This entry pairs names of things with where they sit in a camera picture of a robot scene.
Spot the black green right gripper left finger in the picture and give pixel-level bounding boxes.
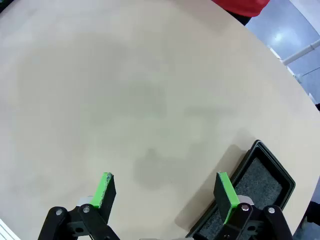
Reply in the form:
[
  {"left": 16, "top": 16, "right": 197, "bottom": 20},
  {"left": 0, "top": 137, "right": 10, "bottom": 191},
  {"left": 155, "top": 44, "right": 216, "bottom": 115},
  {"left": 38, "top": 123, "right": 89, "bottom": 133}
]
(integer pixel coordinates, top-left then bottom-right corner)
[{"left": 37, "top": 171, "right": 119, "bottom": 240}]

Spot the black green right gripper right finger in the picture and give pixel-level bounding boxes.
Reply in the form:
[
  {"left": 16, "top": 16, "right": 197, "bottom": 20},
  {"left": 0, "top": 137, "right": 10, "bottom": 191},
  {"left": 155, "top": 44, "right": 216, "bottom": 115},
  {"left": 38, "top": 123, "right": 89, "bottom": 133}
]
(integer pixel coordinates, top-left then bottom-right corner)
[{"left": 213, "top": 171, "right": 294, "bottom": 240}]

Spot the dark grey foam pad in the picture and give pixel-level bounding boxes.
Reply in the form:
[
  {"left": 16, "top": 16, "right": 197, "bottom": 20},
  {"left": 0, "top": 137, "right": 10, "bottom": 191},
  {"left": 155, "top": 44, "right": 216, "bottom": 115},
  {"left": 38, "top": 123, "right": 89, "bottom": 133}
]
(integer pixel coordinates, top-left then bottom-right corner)
[{"left": 198, "top": 157, "right": 284, "bottom": 237}]

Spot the black rectangular plastic tray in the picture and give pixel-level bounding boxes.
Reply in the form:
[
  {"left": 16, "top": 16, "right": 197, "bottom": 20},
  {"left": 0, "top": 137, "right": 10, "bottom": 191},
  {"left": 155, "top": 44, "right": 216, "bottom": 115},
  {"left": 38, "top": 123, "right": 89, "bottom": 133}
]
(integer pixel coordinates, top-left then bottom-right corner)
[{"left": 185, "top": 139, "right": 297, "bottom": 240}]

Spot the person in red jacket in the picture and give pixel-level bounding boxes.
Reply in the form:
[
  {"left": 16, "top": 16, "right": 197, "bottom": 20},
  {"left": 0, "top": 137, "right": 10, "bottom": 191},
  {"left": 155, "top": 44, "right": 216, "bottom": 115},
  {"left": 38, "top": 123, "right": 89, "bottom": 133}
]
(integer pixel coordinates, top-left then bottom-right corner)
[{"left": 211, "top": 0, "right": 271, "bottom": 18}]

